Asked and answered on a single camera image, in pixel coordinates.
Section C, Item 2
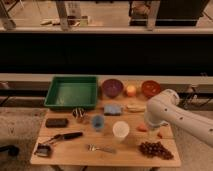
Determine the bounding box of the red pepper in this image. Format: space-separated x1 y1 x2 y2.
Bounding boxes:
136 123 164 139

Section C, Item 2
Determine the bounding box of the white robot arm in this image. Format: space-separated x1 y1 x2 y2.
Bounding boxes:
144 89 213 147

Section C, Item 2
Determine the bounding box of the blue plastic cup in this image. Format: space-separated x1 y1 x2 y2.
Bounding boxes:
92 115 104 131

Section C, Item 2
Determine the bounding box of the white plastic cup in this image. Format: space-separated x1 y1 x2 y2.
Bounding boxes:
113 121 130 141

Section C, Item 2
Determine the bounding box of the purple bowl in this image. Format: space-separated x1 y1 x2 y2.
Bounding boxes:
101 79 124 98

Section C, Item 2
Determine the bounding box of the blue sponge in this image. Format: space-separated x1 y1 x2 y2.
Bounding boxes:
104 105 122 116

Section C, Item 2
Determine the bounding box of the apple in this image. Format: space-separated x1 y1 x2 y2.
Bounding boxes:
126 85 137 97

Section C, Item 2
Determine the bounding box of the green plastic tray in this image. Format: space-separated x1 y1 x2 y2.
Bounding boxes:
44 76 98 110

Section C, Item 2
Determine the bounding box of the banana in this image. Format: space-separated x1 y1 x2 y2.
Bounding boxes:
126 105 146 113

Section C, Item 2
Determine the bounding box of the orange bowl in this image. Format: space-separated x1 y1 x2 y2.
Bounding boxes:
141 80 161 98

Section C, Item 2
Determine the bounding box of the metal fork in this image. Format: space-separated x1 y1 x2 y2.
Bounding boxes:
88 144 116 154

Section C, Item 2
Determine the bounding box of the black rectangular block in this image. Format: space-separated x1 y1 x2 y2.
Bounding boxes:
45 118 68 128

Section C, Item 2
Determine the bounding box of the bunch of dark grapes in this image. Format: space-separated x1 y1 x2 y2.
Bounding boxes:
139 141 174 160

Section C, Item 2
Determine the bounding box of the small black metal clip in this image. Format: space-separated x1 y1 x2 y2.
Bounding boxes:
34 144 52 157

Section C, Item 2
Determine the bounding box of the black object on floor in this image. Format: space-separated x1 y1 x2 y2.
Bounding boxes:
0 145 19 156

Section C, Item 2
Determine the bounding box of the black handled knife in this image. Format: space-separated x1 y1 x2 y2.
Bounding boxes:
42 132 83 144

